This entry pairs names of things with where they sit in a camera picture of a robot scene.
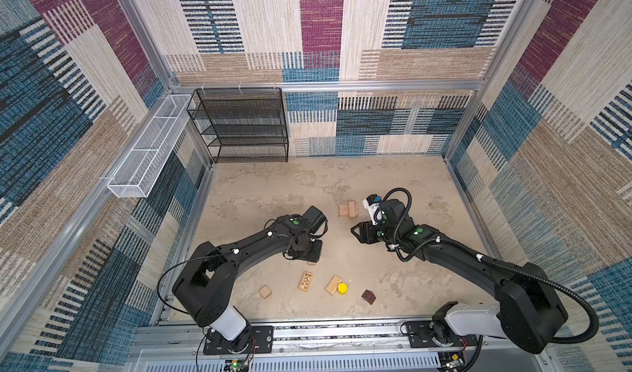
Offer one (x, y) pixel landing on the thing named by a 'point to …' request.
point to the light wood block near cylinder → (333, 284)
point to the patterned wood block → (305, 281)
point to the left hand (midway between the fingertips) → (315, 253)
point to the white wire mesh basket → (137, 175)
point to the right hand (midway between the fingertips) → (359, 232)
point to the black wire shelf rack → (241, 124)
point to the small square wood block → (265, 291)
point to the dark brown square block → (369, 296)
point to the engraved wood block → (344, 212)
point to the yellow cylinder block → (342, 288)
